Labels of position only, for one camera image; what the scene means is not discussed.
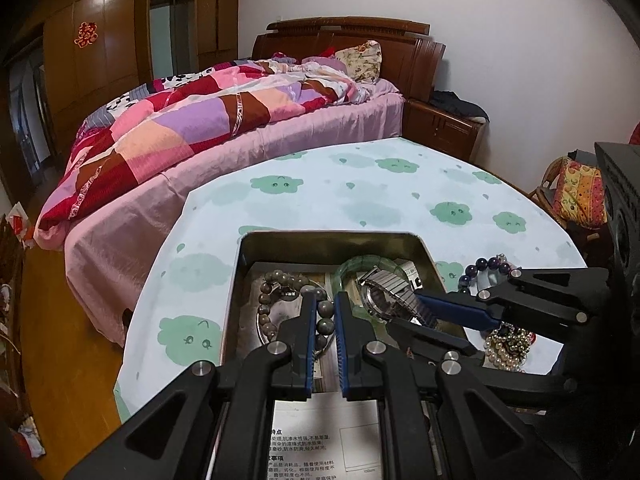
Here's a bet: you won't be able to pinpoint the green jade bangle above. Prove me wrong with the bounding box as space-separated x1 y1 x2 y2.
336 255 402 311

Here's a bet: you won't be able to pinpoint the dark clothes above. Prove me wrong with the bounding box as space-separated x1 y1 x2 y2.
430 90 489 123

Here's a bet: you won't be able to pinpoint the floral pillow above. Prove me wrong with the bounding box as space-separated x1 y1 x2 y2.
334 40 383 84

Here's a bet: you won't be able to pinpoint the metal tin box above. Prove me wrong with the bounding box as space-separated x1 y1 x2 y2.
220 230 485 480

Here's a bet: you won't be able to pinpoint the purple bead bracelet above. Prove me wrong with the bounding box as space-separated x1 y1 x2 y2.
457 255 517 297

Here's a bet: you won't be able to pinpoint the pearl bead bracelet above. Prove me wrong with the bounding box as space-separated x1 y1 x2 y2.
482 322 537 373

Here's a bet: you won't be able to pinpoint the colourful patterned cushion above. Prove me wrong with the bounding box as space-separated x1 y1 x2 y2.
552 156 609 229

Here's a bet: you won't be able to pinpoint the brown wooden wardrobe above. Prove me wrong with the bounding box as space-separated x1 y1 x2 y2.
0 0 242 161

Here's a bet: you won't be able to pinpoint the wooden nightstand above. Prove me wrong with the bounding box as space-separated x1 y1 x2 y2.
402 97 489 164

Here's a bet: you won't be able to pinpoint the silver metal wristwatch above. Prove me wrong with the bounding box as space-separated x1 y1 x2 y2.
357 265 442 332

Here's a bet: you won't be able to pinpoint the red and white bag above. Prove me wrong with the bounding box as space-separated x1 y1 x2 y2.
7 202 32 250

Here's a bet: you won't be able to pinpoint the printed paper leaflet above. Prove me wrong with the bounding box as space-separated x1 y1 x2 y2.
270 399 382 480

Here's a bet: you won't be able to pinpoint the patchwork quilt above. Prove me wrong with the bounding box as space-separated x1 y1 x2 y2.
37 57 375 251

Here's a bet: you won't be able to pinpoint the wooden bed with pink sheet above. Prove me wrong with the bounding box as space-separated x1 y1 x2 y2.
37 17 448 348

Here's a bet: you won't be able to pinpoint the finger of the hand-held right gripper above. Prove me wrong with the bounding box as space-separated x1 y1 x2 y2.
414 266 611 333
386 319 581 408

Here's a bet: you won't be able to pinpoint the red paper decoration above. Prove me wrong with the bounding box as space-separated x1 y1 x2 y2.
74 21 99 50

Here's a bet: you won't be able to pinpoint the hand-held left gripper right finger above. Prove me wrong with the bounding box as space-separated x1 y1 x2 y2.
333 290 593 480

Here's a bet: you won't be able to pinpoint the brown wooden bead bracelet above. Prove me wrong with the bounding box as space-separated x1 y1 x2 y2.
256 271 337 356

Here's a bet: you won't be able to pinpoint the wicker chair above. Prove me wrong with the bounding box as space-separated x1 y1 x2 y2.
530 157 608 251

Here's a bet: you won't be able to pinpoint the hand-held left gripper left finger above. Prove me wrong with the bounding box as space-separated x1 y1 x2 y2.
65 290 321 480

